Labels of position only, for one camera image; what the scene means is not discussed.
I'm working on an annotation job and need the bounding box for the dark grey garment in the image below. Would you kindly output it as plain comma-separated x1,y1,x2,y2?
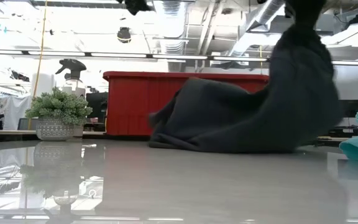
147,24,345,155

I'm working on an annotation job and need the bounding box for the red plastic bin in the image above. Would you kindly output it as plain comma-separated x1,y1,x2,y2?
103,70,270,137

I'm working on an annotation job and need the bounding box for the long ceiling light strip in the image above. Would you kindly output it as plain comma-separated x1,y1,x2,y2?
0,48,358,67

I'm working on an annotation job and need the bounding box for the clear spray bottle black head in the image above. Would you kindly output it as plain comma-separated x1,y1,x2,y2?
54,58,88,98

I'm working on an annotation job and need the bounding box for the black monitor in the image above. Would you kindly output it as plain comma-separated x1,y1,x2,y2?
340,99,358,119

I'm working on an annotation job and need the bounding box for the white paper towel roll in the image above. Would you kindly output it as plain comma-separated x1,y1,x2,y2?
30,73,56,98

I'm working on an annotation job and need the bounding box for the green potted plant patterned pot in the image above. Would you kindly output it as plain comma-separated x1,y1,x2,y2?
25,86,93,142

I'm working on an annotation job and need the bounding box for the white hanging sheet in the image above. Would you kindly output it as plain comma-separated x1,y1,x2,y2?
1,95,33,131

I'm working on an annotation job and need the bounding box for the wooden workbench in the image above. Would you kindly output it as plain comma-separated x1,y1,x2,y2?
0,129,108,142

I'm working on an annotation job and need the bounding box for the black ceiling dome camera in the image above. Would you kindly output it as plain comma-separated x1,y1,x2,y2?
116,26,132,44

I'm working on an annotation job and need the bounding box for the ribbed silver duct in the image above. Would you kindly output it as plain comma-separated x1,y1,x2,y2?
152,0,196,55

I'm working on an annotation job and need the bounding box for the silver spiral ventilation duct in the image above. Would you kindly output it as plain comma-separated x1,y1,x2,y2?
227,0,291,57

